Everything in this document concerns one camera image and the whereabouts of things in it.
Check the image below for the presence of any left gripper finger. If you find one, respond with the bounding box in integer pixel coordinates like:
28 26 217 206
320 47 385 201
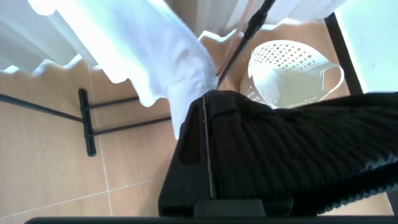
157 96 217 218

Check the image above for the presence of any black garment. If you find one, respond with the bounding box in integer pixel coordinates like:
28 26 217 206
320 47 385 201
201 90 398 217

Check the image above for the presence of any white printed t-shirt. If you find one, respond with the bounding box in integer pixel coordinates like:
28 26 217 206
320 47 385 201
27 0 220 140

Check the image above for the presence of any white laundry basket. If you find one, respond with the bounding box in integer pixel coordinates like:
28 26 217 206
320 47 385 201
239 39 345 110

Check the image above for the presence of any black clothes rack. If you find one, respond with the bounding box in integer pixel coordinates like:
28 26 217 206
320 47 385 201
0 0 277 157

